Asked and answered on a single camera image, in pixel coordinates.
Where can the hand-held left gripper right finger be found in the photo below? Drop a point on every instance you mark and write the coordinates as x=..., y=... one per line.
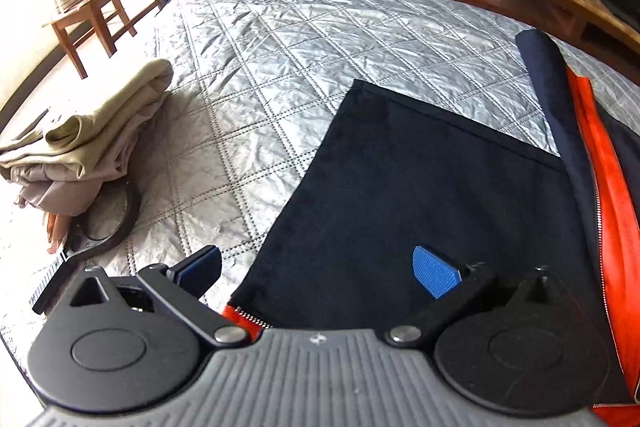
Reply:
x=435, y=272

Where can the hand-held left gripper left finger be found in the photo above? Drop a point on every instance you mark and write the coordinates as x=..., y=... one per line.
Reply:
x=202, y=269

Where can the black orange zippered garment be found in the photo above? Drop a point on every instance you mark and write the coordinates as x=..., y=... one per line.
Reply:
x=400, y=182

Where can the beige folded clothes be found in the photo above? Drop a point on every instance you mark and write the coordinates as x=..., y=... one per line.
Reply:
x=100, y=127

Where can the black magnifying glass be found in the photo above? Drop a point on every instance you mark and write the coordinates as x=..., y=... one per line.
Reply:
x=55, y=282

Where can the silver quilted blanket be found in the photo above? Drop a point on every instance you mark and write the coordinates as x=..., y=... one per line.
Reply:
x=260, y=57

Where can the wooden television stand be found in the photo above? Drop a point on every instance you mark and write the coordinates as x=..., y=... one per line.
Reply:
x=560, y=2

